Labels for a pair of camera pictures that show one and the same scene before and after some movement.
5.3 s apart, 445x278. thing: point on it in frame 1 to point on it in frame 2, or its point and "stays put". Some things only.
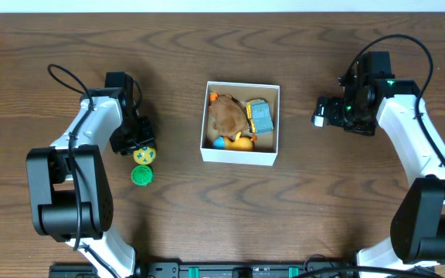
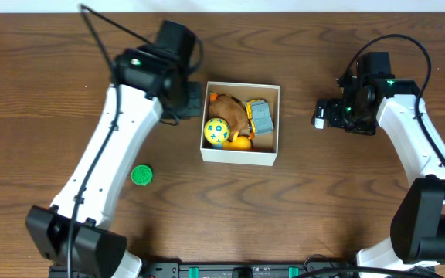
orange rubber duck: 240,143 stays put
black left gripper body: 137,140 to 191,102
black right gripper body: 331,112 stays put
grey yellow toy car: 259,116 stays put
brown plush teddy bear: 227,116 stays put
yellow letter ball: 144,155 to 217,130
